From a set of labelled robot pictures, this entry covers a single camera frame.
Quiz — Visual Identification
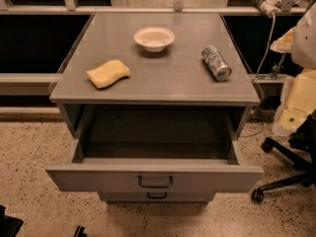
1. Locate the grey top drawer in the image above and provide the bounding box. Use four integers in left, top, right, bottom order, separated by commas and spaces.
44, 106, 265, 194

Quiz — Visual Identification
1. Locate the grey drawer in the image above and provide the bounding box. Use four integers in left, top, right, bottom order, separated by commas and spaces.
44, 106, 265, 194
98, 192, 214, 202

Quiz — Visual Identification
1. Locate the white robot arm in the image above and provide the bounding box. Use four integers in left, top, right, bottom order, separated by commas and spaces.
270, 4, 316, 136

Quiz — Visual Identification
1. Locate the grey drawer cabinet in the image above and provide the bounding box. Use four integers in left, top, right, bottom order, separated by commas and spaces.
48, 12, 262, 203

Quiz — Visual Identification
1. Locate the grey bottom drawer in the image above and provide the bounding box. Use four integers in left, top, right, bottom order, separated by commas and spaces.
98, 192, 214, 202

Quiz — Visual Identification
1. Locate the metal clamp stand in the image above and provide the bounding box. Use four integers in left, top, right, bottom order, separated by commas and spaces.
255, 53, 286, 80

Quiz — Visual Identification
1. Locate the white power strip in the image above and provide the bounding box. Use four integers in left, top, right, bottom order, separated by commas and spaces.
251, 0, 280, 18

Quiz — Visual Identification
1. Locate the silver blue soda can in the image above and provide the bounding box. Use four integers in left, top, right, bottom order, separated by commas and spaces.
201, 44, 232, 81

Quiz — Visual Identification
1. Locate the yellow sponge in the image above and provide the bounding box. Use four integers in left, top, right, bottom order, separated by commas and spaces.
86, 60, 130, 89

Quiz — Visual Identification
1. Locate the black object bottom left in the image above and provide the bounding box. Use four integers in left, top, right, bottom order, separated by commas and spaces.
0, 205, 24, 237

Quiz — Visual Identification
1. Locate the white power cable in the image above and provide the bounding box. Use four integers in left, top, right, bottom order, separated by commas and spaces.
254, 13, 277, 79

